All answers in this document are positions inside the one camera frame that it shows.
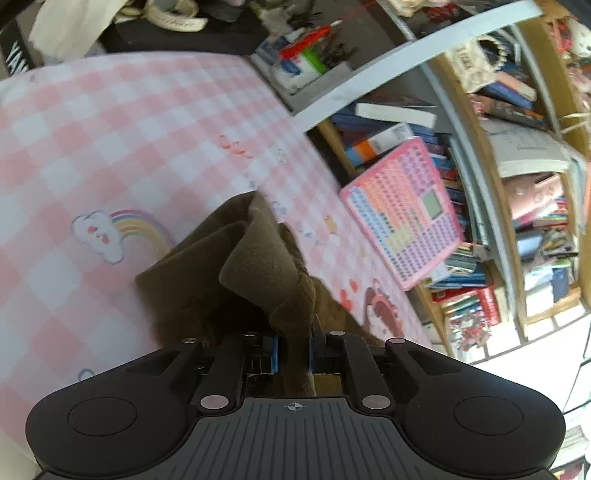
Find brown corduroy pants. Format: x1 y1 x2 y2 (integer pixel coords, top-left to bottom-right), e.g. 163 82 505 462
135 191 383 397

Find red dictionary books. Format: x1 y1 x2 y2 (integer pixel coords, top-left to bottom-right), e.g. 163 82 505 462
431 286 501 332

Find colourful flower ornament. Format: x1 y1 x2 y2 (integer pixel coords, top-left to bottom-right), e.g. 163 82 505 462
445 306 491 362

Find pink toy keyboard tablet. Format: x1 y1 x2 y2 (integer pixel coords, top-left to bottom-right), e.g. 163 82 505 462
339 137 463 291

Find orange white box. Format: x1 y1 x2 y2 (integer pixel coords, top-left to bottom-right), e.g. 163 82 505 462
346 123 415 167

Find white leaning book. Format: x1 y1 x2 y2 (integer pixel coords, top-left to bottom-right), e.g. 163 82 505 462
355 102 437 129

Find pink checkered desk mat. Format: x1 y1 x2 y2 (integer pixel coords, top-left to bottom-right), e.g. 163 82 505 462
1 53 428 445

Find white green pen cup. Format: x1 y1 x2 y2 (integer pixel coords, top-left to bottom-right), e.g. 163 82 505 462
270 49 329 95

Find white smartwatch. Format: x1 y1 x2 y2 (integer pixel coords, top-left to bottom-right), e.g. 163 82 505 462
144 0 208 33

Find white bookshelf frame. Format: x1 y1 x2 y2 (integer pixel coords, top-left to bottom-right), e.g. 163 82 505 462
249 1 590 347

